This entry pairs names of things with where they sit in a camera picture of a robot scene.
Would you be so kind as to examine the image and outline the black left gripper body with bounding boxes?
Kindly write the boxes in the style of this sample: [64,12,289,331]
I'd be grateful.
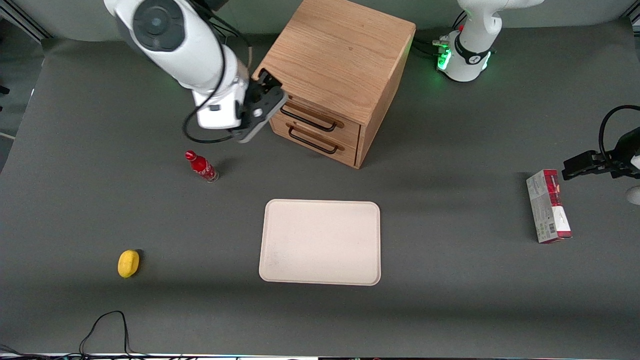
[611,127,640,179]

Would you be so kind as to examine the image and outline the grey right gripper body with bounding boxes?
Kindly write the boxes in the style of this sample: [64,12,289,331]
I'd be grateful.
[232,80,290,145]

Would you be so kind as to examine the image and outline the black metal drawer handle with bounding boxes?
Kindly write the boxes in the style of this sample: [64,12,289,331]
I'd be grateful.
[280,105,339,134]
[288,125,340,155]

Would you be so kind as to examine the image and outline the oak wooden drawer cabinet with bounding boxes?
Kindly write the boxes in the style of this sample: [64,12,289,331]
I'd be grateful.
[252,0,417,170]

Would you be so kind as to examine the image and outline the wooden drawer front panel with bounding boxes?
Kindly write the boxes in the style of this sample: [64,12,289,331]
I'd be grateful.
[270,116,359,169]

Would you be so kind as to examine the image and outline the red and grey carton box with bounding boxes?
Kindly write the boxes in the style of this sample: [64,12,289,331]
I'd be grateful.
[526,169,573,244]

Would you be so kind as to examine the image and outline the red soda bottle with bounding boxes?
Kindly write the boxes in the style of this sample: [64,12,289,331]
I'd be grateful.
[185,150,220,184]

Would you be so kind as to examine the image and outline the beige rectangular tray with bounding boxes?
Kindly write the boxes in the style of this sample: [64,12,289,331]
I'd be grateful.
[258,199,382,286]

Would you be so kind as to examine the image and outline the dark grey table mat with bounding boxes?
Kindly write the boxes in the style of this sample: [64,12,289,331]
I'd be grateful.
[0,20,640,357]

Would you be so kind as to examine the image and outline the yellow lemon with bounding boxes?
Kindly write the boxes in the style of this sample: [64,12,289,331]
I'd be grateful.
[117,249,141,279]

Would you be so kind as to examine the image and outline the black looped gripper cable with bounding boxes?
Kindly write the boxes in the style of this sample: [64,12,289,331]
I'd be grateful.
[599,104,640,162]

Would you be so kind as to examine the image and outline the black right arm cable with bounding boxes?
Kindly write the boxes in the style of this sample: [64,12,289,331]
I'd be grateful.
[182,0,251,145]

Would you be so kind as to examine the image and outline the black left arm base cables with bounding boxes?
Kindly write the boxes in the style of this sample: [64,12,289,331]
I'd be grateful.
[412,10,468,58]

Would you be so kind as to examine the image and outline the grey aluminium frame bar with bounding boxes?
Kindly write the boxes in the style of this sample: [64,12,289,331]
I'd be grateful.
[0,4,53,42]

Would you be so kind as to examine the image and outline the thin black floor cable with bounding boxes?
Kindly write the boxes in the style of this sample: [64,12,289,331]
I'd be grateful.
[0,310,151,360]

